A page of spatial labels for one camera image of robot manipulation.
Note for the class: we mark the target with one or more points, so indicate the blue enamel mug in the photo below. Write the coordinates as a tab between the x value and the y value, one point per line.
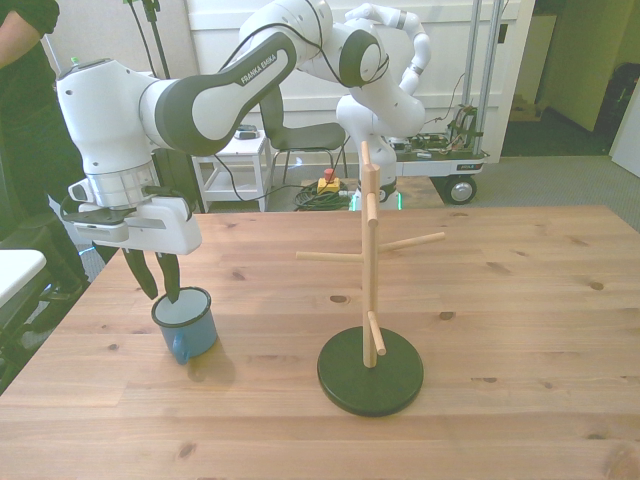
195	330

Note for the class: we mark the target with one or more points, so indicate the cardboard boxes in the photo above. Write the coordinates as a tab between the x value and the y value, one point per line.
525	110

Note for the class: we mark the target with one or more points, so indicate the yellow emergency stop button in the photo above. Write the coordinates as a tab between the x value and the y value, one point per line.
328	182

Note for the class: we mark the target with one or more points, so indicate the person in black clothes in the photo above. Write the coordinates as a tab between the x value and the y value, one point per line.
25	125

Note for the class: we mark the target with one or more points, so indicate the black chair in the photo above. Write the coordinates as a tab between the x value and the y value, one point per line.
300	137

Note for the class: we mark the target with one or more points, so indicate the wooden mug tree black base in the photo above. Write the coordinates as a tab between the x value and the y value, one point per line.
370	387

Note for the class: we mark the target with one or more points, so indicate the aluminium profile frame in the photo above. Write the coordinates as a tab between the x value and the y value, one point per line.
492	75

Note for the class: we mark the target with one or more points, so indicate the white rounded tabletop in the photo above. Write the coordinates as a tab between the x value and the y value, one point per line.
17	270

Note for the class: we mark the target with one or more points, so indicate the black tripod stand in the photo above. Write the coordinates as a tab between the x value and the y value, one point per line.
157	45

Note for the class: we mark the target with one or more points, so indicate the black swivel chair base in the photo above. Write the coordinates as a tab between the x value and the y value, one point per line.
45	300

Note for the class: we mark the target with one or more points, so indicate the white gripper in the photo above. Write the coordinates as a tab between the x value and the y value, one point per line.
165	230

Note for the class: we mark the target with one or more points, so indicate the grey handheld device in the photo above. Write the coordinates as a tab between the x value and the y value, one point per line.
248	134

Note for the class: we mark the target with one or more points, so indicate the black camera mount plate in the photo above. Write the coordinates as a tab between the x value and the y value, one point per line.
100	217

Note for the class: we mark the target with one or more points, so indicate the white side table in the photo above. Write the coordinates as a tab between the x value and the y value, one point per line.
235	150

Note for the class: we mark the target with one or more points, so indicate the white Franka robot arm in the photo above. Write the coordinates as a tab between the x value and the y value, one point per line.
210	100

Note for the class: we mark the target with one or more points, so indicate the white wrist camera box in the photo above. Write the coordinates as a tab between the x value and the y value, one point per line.
80	191

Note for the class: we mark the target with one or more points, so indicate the black bag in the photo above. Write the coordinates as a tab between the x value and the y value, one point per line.
620	100

